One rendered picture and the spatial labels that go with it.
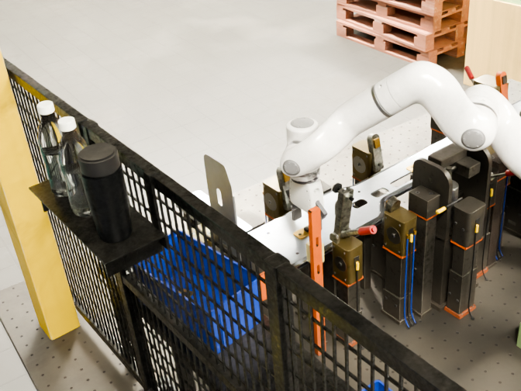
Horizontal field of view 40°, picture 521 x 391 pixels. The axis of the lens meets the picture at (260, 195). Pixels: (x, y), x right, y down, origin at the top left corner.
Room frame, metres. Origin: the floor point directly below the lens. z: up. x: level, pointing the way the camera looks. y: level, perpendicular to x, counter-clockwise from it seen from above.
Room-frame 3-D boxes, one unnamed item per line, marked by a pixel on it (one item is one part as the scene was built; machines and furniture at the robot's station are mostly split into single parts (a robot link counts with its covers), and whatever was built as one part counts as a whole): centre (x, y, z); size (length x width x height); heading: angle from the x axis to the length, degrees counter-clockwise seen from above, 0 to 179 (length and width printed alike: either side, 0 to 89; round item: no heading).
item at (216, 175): (1.53, 0.10, 1.17); 0.12 x 0.01 x 0.34; 35
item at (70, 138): (1.22, 0.35, 1.53); 0.07 x 0.07 x 0.20
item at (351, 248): (1.52, -0.23, 0.87); 0.10 x 0.07 x 0.35; 35
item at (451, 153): (1.71, -0.54, 0.94); 0.18 x 0.13 x 0.49; 125
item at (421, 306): (1.63, -0.45, 0.91); 0.07 x 0.05 x 0.42; 35
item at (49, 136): (1.30, 0.41, 1.53); 0.07 x 0.07 x 0.20
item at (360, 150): (2.05, -0.35, 0.87); 0.12 x 0.07 x 0.35; 35
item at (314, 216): (1.48, -0.13, 0.95); 0.03 x 0.01 x 0.50; 125
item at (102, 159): (1.12, 0.28, 1.52); 0.07 x 0.07 x 0.18
